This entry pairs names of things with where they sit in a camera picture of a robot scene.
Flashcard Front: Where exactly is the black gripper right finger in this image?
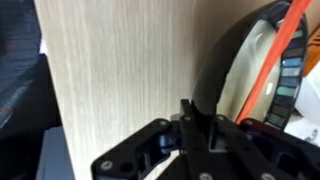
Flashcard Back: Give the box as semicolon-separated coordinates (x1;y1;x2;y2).
213;114;320;180

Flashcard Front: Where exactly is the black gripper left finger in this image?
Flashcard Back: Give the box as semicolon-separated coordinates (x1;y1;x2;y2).
91;98;213;180

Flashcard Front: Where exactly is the dark bowl with cream inside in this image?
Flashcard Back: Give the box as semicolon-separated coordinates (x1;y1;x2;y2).
191;0;309;131

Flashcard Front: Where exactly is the orange stick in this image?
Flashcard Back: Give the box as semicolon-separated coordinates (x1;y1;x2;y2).
234;0;314;124

